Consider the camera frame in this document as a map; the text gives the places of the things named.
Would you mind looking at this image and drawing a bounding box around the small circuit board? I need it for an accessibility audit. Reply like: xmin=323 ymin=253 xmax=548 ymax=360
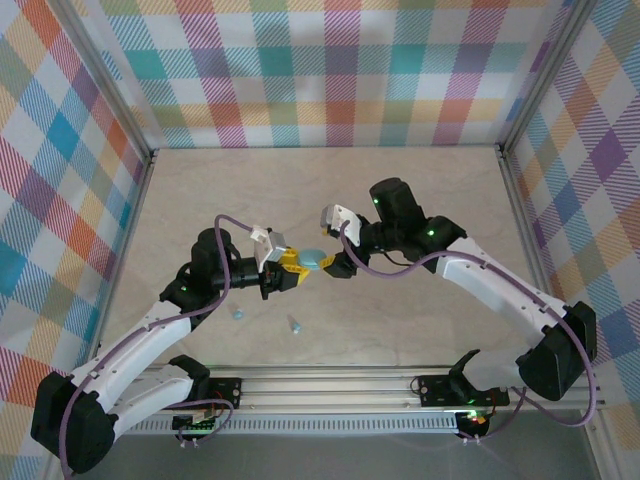
xmin=455 ymin=408 xmax=490 ymax=427
xmin=172 ymin=410 xmax=224 ymax=435

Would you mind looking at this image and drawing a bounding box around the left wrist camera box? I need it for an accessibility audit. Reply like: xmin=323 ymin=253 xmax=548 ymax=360
xmin=249 ymin=223 xmax=291 ymax=274

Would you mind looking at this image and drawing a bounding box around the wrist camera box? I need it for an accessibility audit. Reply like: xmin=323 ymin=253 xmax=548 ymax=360
xmin=318 ymin=203 xmax=364 ymax=247
xmin=249 ymin=223 xmax=291 ymax=274

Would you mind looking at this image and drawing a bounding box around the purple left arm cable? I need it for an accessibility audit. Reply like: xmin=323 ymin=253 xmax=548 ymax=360
xmin=58 ymin=213 xmax=256 ymax=477

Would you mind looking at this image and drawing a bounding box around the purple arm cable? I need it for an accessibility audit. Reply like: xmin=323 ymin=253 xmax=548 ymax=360
xmin=339 ymin=219 xmax=600 ymax=444
xmin=58 ymin=213 xmax=256 ymax=477

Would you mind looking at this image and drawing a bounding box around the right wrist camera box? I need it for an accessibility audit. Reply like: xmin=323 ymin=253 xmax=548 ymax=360
xmin=318 ymin=203 xmax=364 ymax=247

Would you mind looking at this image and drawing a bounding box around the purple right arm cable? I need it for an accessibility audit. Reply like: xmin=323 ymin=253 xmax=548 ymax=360
xmin=339 ymin=219 xmax=600 ymax=444

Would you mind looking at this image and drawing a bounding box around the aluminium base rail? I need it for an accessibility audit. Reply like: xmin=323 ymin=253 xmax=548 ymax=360
xmin=124 ymin=364 xmax=607 ymax=416

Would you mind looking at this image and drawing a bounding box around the aluminium side rail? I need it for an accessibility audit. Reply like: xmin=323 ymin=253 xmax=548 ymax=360
xmin=497 ymin=144 xmax=576 ymax=374

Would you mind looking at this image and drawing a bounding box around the grey slotted cable duct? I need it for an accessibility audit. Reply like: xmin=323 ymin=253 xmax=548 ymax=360
xmin=119 ymin=412 xmax=461 ymax=436

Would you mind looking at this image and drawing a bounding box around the aluminium frame post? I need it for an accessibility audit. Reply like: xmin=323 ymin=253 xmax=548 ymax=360
xmin=47 ymin=0 xmax=157 ymax=169
xmin=496 ymin=0 xmax=596 ymax=156

